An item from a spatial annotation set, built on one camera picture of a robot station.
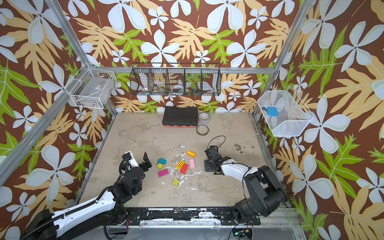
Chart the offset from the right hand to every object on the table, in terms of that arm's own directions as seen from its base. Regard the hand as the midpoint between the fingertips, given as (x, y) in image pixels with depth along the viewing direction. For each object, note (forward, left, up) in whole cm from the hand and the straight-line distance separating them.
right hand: (209, 164), depth 93 cm
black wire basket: (+46, +21, +32) cm, 60 cm away
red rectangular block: (-3, +16, 0) cm, 16 cm away
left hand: (-1, +40, +15) cm, 43 cm away
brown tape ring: (+26, +3, +2) cm, 27 cm away
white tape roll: (+43, +21, +27) cm, 55 cm away
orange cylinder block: (+7, +11, +1) cm, 14 cm away
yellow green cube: (-12, +21, +2) cm, 24 cm away
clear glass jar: (+39, +1, +2) cm, 39 cm away
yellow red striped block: (-1, +18, +2) cm, 18 cm away
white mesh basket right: (+17, -42, +27) cm, 53 cm away
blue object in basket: (+21, -36, +26) cm, 49 cm away
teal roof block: (+2, +30, +2) cm, 30 cm away
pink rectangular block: (0, +11, +2) cm, 11 cm away
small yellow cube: (-2, +31, +2) cm, 31 cm away
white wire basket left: (+33, +69, +35) cm, 84 cm away
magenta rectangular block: (-5, +29, +1) cm, 29 cm away
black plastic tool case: (+39, +19, +3) cm, 44 cm away
